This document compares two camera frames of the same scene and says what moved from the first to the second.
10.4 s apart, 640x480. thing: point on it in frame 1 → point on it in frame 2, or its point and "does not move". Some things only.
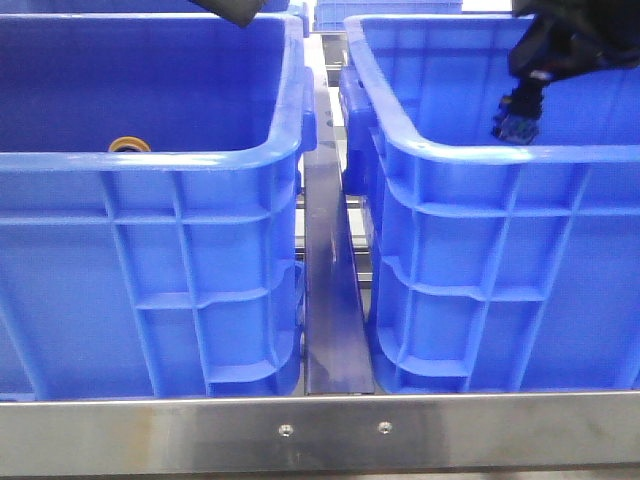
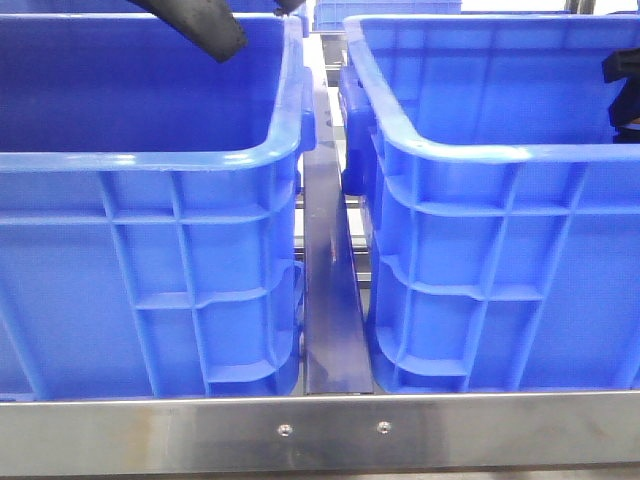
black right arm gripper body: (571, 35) → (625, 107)
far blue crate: (329, 15) does not move
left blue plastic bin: (150, 205) does not move
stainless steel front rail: (504, 431) does not move
